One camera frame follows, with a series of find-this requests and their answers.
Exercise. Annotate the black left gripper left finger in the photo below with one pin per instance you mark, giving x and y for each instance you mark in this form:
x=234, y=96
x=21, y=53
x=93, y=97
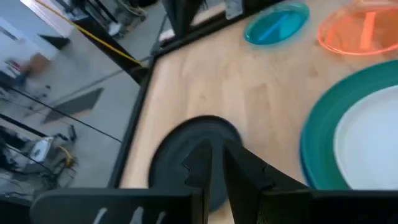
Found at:
x=194, y=168

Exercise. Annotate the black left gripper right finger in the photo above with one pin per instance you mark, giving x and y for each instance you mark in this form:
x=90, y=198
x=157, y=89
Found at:
x=248, y=174

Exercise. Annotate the black plastic plate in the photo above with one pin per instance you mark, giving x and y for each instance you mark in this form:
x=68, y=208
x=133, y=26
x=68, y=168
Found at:
x=174, y=146

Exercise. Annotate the large teal plastic plate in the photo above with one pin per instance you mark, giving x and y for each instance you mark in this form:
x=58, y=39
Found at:
x=323, y=124

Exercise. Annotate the white plastic plate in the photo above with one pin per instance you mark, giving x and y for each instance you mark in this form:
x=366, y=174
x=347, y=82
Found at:
x=370, y=140

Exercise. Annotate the large blue plastic plate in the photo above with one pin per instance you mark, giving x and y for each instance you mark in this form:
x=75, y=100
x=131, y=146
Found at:
x=305, y=174

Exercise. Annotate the small cyan translucent plate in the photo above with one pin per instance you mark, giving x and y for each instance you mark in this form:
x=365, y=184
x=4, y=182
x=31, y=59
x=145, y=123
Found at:
x=276, y=23

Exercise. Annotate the small orange translucent plate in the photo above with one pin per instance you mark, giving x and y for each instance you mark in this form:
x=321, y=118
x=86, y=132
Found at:
x=357, y=31

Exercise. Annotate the black aluminium table frame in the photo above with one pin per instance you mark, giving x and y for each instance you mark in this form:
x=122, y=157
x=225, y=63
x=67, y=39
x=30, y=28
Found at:
x=133, y=124

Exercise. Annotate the silver metal bracket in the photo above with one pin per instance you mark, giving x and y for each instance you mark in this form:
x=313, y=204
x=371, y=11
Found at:
x=233, y=8

